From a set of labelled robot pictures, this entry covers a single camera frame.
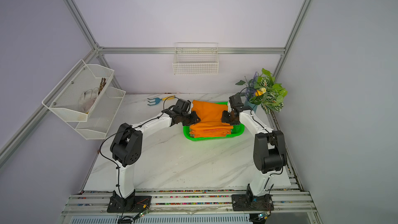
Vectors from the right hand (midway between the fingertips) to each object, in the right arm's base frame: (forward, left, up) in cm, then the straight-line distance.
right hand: (226, 120), depth 95 cm
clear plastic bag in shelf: (-1, +74, +22) cm, 77 cm away
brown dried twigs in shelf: (+8, +68, +24) cm, 73 cm away
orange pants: (-6, +10, +4) cm, 12 cm away
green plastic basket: (-4, -6, -4) cm, 9 cm away
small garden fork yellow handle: (+27, +50, -8) cm, 57 cm away
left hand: (0, +17, +1) cm, 17 cm away
